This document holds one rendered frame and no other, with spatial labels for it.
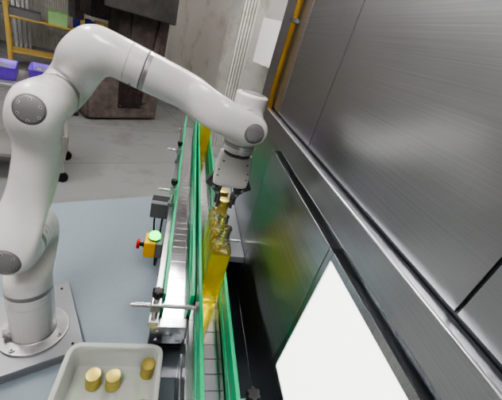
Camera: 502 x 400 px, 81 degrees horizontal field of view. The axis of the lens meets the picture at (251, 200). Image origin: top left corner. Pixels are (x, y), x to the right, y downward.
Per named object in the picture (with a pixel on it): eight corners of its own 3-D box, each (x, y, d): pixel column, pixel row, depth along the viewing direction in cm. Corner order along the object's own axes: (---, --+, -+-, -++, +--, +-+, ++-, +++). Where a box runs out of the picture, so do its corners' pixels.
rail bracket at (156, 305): (193, 329, 80) (202, 298, 74) (127, 327, 75) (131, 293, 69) (194, 320, 82) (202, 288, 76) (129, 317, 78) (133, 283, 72)
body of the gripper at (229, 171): (253, 148, 86) (243, 182, 91) (218, 140, 83) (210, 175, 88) (257, 158, 79) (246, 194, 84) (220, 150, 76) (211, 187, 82)
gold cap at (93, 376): (83, 392, 70) (83, 382, 68) (86, 377, 73) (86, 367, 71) (98, 391, 71) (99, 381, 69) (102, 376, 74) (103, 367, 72)
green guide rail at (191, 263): (190, 315, 83) (195, 296, 79) (186, 315, 83) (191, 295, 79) (195, 127, 231) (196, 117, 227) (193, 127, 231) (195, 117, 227)
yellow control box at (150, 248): (160, 259, 117) (163, 244, 114) (140, 257, 115) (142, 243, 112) (162, 248, 123) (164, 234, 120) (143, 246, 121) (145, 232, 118)
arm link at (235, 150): (253, 140, 85) (250, 150, 86) (223, 133, 83) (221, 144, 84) (258, 151, 78) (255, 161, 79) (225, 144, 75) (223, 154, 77)
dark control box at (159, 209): (166, 220, 141) (168, 205, 137) (148, 217, 139) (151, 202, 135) (167, 210, 148) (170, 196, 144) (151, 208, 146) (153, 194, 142)
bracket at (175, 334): (182, 346, 82) (187, 329, 79) (147, 345, 80) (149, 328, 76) (183, 334, 85) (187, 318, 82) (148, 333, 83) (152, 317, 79)
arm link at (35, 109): (51, 248, 88) (27, 288, 74) (2, 239, 84) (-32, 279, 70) (89, 86, 70) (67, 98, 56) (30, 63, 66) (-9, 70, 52)
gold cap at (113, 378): (102, 393, 71) (103, 382, 69) (106, 378, 74) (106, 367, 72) (118, 392, 72) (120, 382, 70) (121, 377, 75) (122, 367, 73)
